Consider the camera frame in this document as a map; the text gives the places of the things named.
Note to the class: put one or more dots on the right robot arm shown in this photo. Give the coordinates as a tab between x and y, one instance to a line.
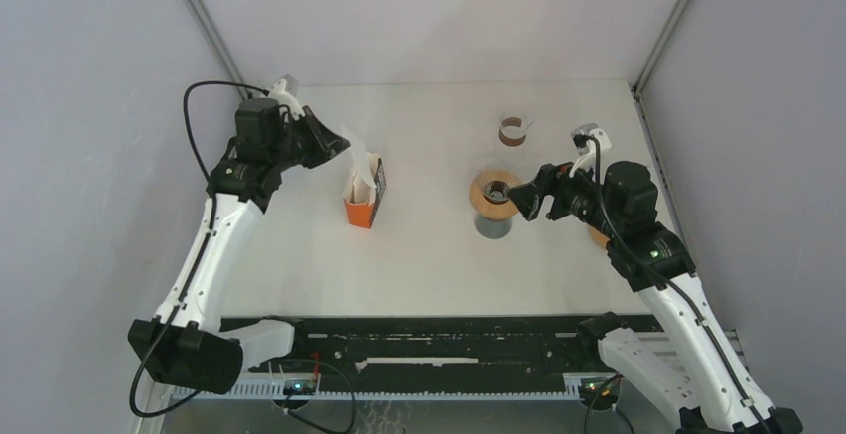
715	393

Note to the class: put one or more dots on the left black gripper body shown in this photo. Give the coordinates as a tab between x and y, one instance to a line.
289	150

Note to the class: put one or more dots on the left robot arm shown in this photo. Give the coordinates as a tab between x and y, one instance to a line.
183	343

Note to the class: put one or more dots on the aluminium frame post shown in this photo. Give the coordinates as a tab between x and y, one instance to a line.
665	36
212	35

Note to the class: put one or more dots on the clear glass dripper cone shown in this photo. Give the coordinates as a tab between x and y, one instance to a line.
496	192

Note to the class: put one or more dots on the orange coffee filter box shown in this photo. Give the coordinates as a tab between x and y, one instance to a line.
363	215

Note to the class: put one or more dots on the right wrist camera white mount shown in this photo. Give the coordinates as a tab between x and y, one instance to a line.
592	143

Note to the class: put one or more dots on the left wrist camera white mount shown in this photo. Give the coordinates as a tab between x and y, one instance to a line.
284	90

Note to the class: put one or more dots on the left aluminium frame post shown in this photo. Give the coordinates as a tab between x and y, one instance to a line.
212	35

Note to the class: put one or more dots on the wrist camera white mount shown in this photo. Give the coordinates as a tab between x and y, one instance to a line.
592	143
284	90

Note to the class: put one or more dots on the white paper coffee filter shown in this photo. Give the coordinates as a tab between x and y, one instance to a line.
360	160

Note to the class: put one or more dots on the wooden dripper ring holder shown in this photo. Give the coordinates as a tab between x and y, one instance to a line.
477	200

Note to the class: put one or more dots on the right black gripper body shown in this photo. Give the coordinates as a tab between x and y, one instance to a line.
577	195

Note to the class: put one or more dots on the right aluminium frame post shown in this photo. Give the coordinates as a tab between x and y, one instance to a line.
665	36

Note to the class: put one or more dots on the clear glass carafe brown band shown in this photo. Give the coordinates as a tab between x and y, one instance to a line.
513	127

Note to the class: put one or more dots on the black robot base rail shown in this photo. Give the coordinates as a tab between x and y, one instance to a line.
462	356

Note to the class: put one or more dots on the grey glass carafe brown band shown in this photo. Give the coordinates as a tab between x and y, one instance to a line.
492	228

